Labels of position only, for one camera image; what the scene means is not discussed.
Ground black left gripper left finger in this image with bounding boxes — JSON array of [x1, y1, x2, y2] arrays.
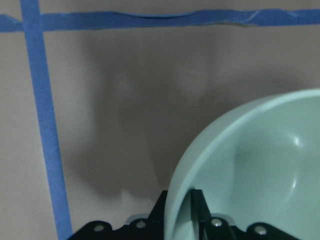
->
[[147, 190, 168, 225]]

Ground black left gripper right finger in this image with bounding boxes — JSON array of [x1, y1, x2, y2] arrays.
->
[[190, 189, 211, 240]]

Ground green bowl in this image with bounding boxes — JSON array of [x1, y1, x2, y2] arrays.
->
[[164, 89, 320, 240]]

